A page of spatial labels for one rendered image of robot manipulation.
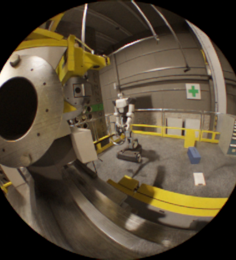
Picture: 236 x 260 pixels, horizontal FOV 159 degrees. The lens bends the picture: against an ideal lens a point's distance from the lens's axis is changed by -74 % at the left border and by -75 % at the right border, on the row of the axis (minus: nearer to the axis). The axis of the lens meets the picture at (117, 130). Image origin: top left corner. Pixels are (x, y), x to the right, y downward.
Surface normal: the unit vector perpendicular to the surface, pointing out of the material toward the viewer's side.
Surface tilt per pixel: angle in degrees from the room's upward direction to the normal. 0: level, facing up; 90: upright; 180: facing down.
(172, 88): 90
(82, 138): 90
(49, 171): 90
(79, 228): 0
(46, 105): 90
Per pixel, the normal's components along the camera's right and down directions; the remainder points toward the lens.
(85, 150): 0.38, 0.22
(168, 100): -0.64, 0.31
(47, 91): 0.75, 0.09
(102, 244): -0.14, -0.95
